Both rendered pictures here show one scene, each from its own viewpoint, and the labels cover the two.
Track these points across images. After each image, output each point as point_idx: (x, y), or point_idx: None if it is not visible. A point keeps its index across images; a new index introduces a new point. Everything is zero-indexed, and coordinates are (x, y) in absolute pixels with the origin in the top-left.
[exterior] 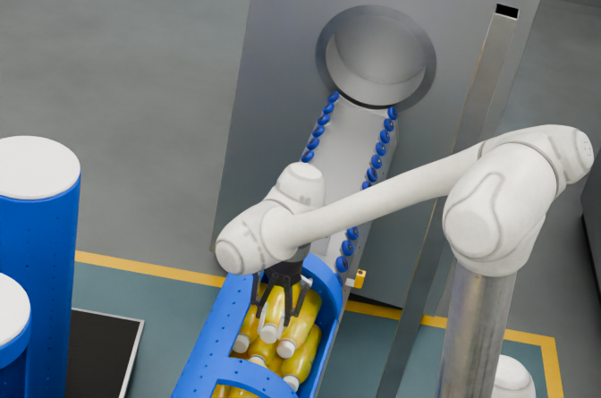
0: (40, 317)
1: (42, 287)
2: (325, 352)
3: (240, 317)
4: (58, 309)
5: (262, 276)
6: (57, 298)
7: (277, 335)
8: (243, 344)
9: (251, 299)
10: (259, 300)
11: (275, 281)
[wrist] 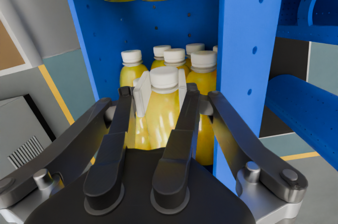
0: (314, 108)
1: (334, 120)
2: (97, 99)
3: (230, 39)
4: (305, 117)
5: (213, 171)
6: (313, 121)
7: (147, 72)
8: (197, 54)
9: (221, 97)
10: (199, 105)
11: (163, 160)
